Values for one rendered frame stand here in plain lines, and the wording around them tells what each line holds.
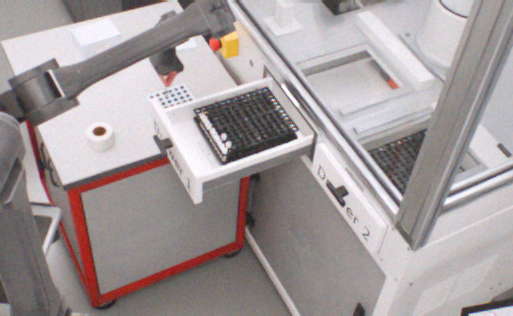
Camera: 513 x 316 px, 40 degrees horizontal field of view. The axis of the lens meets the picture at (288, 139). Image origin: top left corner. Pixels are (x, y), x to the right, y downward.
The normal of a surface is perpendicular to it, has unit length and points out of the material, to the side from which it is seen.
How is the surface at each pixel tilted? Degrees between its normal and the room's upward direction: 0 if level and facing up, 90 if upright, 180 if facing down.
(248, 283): 0
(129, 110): 0
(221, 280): 0
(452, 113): 90
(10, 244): 90
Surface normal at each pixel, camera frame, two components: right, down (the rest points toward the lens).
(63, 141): 0.10, -0.67
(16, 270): 0.00, 0.73
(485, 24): -0.87, 0.30
